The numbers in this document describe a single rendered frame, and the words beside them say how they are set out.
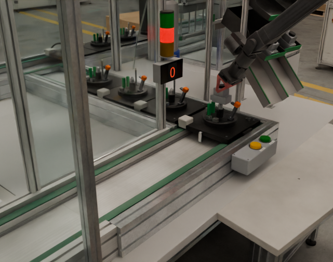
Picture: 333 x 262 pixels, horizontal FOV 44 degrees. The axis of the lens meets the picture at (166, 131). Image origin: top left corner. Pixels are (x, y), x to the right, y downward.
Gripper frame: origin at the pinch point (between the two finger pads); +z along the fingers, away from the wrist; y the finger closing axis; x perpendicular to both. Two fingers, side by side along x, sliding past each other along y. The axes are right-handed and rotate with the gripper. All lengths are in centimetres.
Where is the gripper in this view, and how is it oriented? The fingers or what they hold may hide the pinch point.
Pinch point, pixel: (221, 89)
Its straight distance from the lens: 162.9
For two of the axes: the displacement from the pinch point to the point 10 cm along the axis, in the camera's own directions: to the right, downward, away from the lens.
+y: -6.6, 3.2, -6.8
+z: -4.3, 5.8, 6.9
